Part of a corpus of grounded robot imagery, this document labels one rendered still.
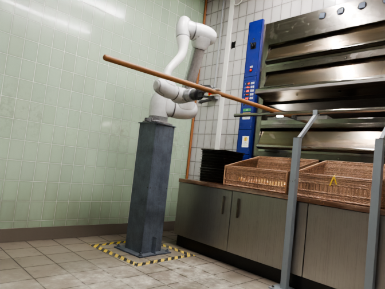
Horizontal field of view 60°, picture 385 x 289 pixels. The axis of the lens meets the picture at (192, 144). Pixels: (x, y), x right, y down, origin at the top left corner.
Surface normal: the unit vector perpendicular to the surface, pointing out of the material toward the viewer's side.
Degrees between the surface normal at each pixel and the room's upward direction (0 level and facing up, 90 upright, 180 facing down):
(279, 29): 90
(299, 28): 90
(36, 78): 90
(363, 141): 70
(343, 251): 90
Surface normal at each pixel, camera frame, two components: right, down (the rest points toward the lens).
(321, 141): -0.63, -0.46
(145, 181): -0.67, -0.12
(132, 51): 0.69, 0.03
